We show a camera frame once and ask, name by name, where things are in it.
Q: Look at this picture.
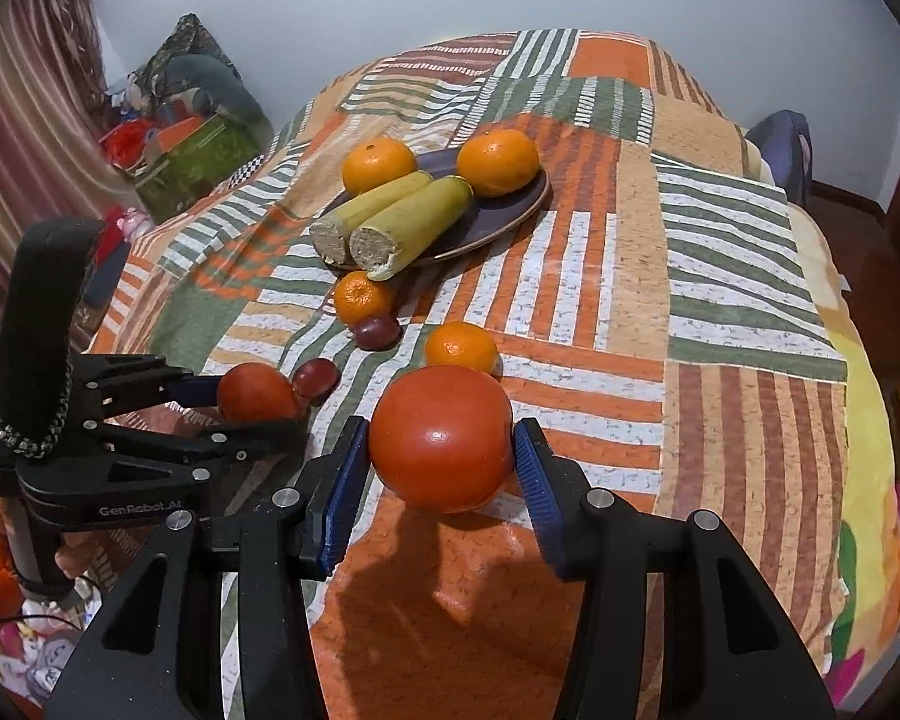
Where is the blue bag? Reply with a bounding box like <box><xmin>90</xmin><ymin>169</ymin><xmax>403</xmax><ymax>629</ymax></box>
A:
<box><xmin>746</xmin><ymin>111</ymin><xmax>811</xmax><ymax>203</ymax></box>

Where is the grey plush toy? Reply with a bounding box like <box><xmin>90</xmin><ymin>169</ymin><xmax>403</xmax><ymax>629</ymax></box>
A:
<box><xmin>161</xmin><ymin>52</ymin><xmax>271</xmax><ymax>128</ymax></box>

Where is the striped brown curtain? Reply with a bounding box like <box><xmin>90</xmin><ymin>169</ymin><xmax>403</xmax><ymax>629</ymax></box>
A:
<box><xmin>0</xmin><ymin>0</ymin><xmax>132</xmax><ymax>331</ymax></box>

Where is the green storage box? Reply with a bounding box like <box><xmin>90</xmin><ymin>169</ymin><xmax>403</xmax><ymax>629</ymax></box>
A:
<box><xmin>131</xmin><ymin>116</ymin><xmax>263</xmax><ymax>218</ymax></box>

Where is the red plastic bag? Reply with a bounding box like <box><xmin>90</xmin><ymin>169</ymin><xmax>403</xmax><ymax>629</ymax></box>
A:
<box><xmin>99</xmin><ymin>120</ymin><xmax>158</xmax><ymax>166</ymax></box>

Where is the dark red plum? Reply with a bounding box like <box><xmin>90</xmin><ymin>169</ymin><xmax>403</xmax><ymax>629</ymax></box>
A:
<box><xmin>292</xmin><ymin>358</ymin><xmax>338</xmax><ymax>407</ymax></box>
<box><xmin>355</xmin><ymin>316</ymin><xmax>401</xmax><ymax>351</ymax></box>

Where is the large orange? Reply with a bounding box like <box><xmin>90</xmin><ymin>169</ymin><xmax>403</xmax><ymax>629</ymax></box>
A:
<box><xmin>457</xmin><ymin>129</ymin><xmax>541</xmax><ymax>198</ymax></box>
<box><xmin>343</xmin><ymin>139</ymin><xmax>419</xmax><ymax>196</ymax></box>

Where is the camouflage cushion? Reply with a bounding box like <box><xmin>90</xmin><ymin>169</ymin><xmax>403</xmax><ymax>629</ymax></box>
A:
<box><xmin>131</xmin><ymin>13</ymin><xmax>241</xmax><ymax>91</ymax></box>

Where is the large red tomato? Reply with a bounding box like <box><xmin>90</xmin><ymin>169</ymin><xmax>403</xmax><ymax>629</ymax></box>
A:
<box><xmin>367</xmin><ymin>366</ymin><xmax>515</xmax><ymax>515</ymax></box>

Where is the yellow floral sheet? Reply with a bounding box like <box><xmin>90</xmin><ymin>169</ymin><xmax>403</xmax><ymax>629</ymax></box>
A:
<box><xmin>787</xmin><ymin>202</ymin><xmax>900</xmax><ymax>698</ymax></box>

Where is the dark red plum lower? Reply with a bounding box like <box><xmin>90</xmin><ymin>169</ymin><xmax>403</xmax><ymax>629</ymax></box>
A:
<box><xmin>292</xmin><ymin>358</ymin><xmax>338</xmax><ymax>407</ymax></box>

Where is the striped patchwork blanket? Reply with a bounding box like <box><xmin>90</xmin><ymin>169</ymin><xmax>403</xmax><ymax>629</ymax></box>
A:
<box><xmin>82</xmin><ymin>28</ymin><xmax>900</xmax><ymax>720</ymax></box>

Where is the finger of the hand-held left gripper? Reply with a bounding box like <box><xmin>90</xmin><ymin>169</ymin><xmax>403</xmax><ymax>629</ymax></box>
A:
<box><xmin>94</xmin><ymin>420</ymin><xmax>307</xmax><ymax>496</ymax></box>
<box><xmin>75</xmin><ymin>354</ymin><xmax>222</xmax><ymax>421</ymax></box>

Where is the small red tomato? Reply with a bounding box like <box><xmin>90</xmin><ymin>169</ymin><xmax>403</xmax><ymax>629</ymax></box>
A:
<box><xmin>216</xmin><ymin>362</ymin><xmax>301</xmax><ymax>425</ymax></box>

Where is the purple plate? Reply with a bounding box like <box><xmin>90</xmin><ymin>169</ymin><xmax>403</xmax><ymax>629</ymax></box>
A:
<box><xmin>322</xmin><ymin>148</ymin><xmax>552</xmax><ymax>265</ymax></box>

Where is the small mandarin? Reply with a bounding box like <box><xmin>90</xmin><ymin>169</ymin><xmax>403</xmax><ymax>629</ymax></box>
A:
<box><xmin>334</xmin><ymin>271</ymin><xmax>396</xmax><ymax>325</ymax></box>
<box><xmin>425</xmin><ymin>321</ymin><xmax>500</xmax><ymax>380</ymax></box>

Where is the dark red plum upper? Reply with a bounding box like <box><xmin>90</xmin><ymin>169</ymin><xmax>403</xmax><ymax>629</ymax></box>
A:
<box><xmin>355</xmin><ymin>316</ymin><xmax>401</xmax><ymax>351</ymax></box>

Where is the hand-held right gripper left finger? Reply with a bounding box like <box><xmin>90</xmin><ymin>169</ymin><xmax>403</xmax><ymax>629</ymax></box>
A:
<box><xmin>41</xmin><ymin>415</ymin><xmax>370</xmax><ymax>720</ymax></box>

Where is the orange box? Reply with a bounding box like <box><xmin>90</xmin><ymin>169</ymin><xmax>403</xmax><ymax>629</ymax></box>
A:
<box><xmin>154</xmin><ymin>116</ymin><xmax>203</xmax><ymax>155</ymax></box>

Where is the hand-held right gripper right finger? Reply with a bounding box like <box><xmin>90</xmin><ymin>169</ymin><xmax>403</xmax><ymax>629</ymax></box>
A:
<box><xmin>511</xmin><ymin>418</ymin><xmax>837</xmax><ymax>720</ymax></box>

